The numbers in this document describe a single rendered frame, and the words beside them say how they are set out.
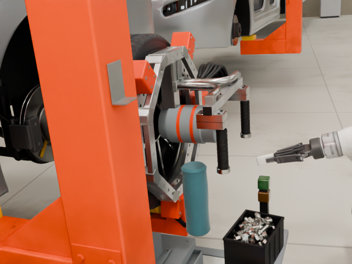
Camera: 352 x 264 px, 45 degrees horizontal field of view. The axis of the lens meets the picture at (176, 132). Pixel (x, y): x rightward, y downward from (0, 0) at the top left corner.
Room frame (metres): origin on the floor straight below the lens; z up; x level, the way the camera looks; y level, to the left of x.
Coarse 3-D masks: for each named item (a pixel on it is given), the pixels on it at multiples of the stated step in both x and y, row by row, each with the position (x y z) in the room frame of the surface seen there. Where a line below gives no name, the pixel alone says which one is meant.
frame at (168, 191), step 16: (176, 48) 1.55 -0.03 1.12; (160, 64) 1.38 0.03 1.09; (192, 64) 1.67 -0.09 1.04; (160, 80) 1.37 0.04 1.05; (144, 96) 1.35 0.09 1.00; (192, 96) 1.77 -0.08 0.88; (144, 112) 1.27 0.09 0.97; (144, 128) 1.26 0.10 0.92; (144, 160) 1.30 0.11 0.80; (192, 160) 1.62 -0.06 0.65; (160, 176) 1.31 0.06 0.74; (176, 176) 1.55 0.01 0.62; (160, 192) 1.33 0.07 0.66; (176, 192) 1.41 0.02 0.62
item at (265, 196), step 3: (258, 192) 1.37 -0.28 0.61; (261, 192) 1.37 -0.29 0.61; (264, 192) 1.37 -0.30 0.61; (267, 192) 1.37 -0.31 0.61; (258, 195) 1.37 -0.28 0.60; (261, 195) 1.37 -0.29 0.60; (264, 195) 1.36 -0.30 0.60; (267, 195) 1.36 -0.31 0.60; (258, 198) 1.37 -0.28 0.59; (261, 198) 1.37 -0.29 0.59; (264, 198) 1.36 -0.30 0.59; (267, 198) 1.36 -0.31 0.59; (258, 201) 1.37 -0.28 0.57; (261, 201) 1.37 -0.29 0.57; (264, 201) 1.36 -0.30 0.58; (267, 201) 1.36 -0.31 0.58
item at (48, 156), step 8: (32, 88) 1.63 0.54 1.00; (40, 88) 1.64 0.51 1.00; (32, 96) 1.59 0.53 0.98; (40, 96) 1.63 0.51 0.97; (24, 104) 1.57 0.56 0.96; (32, 104) 1.58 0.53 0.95; (40, 104) 1.62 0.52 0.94; (24, 112) 1.54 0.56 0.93; (32, 112) 1.57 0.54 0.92; (40, 112) 1.61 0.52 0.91; (24, 120) 1.53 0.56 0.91; (40, 120) 1.60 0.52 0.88; (40, 128) 1.59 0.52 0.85; (48, 136) 1.59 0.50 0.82; (48, 144) 1.62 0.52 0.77; (32, 152) 1.54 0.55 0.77; (40, 152) 1.57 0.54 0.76; (48, 152) 1.62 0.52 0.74; (40, 160) 1.58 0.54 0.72; (48, 160) 1.61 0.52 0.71
